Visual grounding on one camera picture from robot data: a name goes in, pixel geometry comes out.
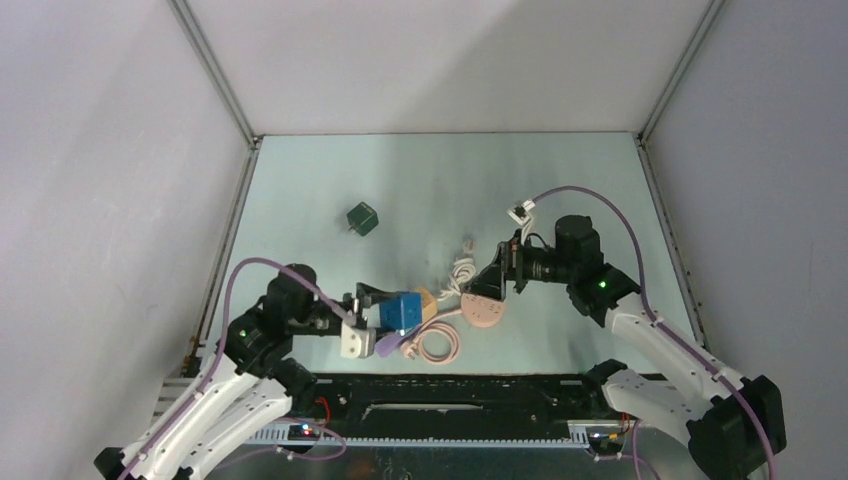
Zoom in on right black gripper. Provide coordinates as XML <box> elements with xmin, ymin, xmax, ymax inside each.
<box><xmin>464</xmin><ymin>230</ymin><xmax>576</xmax><ymax>302</ymax></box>

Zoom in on blue cube socket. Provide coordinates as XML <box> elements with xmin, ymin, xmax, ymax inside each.
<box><xmin>378</xmin><ymin>291</ymin><xmax>423</xmax><ymax>332</ymax></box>

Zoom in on beige cube socket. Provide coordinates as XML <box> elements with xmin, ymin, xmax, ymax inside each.
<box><xmin>414</xmin><ymin>287</ymin><xmax>439</xmax><ymax>323</ymax></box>

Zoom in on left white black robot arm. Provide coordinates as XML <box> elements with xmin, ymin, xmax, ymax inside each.
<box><xmin>94</xmin><ymin>257</ymin><xmax>422</xmax><ymax>479</ymax></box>

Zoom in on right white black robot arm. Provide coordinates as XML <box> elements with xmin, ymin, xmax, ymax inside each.
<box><xmin>464</xmin><ymin>215</ymin><xmax>787</xmax><ymax>479</ymax></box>

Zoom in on purple power strip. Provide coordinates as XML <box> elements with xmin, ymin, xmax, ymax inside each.
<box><xmin>374</xmin><ymin>331</ymin><xmax>417</xmax><ymax>358</ymax></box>

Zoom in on pink round power strip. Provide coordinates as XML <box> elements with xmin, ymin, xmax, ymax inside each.
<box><xmin>460</xmin><ymin>293</ymin><xmax>505</xmax><ymax>328</ymax></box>

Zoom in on dark green cube socket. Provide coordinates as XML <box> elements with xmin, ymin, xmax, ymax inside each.
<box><xmin>346</xmin><ymin>201</ymin><xmax>379</xmax><ymax>237</ymax></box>

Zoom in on white coiled power cord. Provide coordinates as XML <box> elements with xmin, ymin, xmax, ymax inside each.
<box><xmin>435</xmin><ymin>238</ymin><xmax>480</xmax><ymax>303</ymax></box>

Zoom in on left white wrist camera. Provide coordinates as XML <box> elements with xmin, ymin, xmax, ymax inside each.
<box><xmin>339</xmin><ymin>323</ymin><xmax>377</xmax><ymax>359</ymax></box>

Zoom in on pink coiled power cord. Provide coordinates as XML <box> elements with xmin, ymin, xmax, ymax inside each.
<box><xmin>400</xmin><ymin>305</ymin><xmax>464</xmax><ymax>366</ymax></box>

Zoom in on white cable duct rail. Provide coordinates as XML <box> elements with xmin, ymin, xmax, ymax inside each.
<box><xmin>254</xmin><ymin>423</ymin><xmax>591</xmax><ymax>448</ymax></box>

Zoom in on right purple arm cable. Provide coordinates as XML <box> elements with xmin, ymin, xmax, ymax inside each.
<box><xmin>529</xmin><ymin>186</ymin><xmax>778</xmax><ymax>480</ymax></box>

